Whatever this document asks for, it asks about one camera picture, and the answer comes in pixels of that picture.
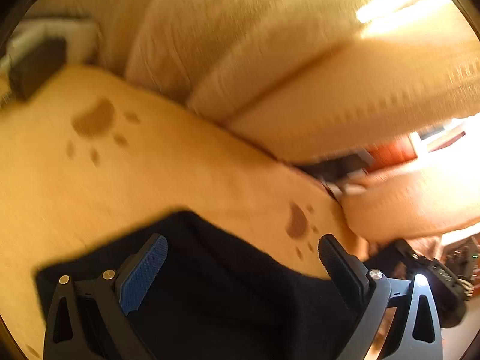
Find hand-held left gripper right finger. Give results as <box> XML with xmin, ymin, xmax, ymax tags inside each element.
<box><xmin>318</xmin><ymin>234</ymin><xmax>445</xmax><ymax>360</ymax></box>

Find cream sofa cushions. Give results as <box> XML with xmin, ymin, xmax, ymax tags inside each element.
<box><xmin>187</xmin><ymin>0</ymin><xmax>480</xmax><ymax>241</ymax></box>

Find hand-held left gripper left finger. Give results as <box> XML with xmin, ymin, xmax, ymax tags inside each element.
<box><xmin>42</xmin><ymin>233</ymin><xmax>169</xmax><ymax>360</ymax></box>

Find cream embossed curtain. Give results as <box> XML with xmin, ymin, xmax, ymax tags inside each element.
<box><xmin>30</xmin><ymin>0</ymin><xmax>361</xmax><ymax>102</ymax></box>

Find dark object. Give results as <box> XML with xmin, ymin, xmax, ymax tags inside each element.
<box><xmin>296</xmin><ymin>152</ymin><xmax>374</xmax><ymax>199</ymax></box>

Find white power strip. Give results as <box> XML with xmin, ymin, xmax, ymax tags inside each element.
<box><xmin>7</xmin><ymin>17</ymin><xmax>100</xmax><ymax>64</ymax></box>

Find large black power adapter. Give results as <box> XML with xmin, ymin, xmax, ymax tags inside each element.
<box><xmin>8</xmin><ymin>37</ymin><xmax>68</xmax><ymax>101</ymax></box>

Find black knit sweater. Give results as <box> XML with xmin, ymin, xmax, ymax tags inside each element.
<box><xmin>35</xmin><ymin>210</ymin><xmax>376</xmax><ymax>360</ymax></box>

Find beige paw print blanket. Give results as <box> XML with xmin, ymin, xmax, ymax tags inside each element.
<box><xmin>0</xmin><ymin>64</ymin><xmax>361</xmax><ymax>360</ymax></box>

